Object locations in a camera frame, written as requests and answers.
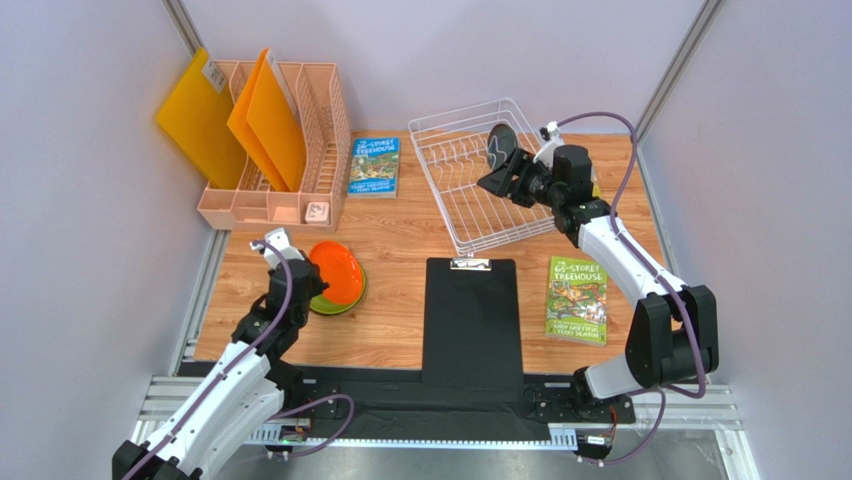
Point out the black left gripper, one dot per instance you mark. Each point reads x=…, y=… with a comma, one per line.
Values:
x=319, y=284

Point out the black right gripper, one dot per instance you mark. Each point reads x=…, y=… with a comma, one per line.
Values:
x=517, y=178

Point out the green plate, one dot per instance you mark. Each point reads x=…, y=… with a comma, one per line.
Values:
x=324, y=306

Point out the orange plate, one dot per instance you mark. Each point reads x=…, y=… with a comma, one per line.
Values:
x=338, y=267

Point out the dark grey plate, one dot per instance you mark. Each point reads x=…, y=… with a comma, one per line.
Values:
x=501, y=142

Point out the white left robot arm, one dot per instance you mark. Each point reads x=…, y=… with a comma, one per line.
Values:
x=248, y=385

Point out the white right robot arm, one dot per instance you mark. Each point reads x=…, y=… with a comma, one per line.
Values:
x=673, y=335

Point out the small pink eraser box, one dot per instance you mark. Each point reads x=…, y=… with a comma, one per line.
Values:
x=318, y=213

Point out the blue treehouse book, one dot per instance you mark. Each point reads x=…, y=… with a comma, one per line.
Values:
x=374, y=168

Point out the green treehouse book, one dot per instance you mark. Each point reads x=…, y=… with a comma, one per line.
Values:
x=576, y=301

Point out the black base mat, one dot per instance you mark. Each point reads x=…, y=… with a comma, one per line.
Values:
x=397, y=405

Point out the black clipboard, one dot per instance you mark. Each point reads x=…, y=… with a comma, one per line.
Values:
x=471, y=336

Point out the orange plastic folder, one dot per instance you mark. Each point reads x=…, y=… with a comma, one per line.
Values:
x=265, y=124

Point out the pink desk file organizer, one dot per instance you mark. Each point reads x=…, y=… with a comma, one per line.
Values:
x=254, y=205

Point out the yellow plastic folder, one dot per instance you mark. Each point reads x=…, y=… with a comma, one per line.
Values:
x=195, y=116

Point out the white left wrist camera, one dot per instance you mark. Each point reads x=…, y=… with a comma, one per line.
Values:
x=276, y=246

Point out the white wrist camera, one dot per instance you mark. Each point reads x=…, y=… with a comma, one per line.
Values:
x=276, y=246
x=551, y=135

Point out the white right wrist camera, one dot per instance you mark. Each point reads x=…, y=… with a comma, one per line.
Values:
x=551, y=135

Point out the aluminium frame rail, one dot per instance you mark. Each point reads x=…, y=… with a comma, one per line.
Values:
x=716, y=411

